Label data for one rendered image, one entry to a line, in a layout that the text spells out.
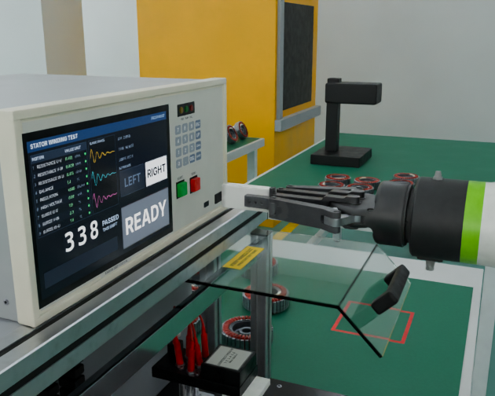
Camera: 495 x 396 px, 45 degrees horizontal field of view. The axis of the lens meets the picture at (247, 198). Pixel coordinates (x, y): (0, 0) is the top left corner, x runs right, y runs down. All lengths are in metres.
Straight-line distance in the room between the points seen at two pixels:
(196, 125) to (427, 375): 0.69
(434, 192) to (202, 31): 3.84
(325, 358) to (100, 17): 6.23
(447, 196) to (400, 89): 5.23
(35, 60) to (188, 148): 3.86
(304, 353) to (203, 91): 0.64
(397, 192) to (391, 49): 5.22
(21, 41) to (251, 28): 1.66
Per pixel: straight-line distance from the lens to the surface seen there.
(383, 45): 5.89
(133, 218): 0.71
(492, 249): 0.67
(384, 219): 0.68
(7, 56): 4.81
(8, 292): 0.62
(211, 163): 0.89
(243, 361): 0.91
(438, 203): 0.67
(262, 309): 1.06
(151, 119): 0.73
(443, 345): 1.36
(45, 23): 4.59
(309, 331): 1.36
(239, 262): 0.86
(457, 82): 5.82
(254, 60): 4.27
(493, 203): 0.67
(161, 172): 0.76
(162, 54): 4.60
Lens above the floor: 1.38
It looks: 15 degrees down
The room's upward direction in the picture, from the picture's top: straight up
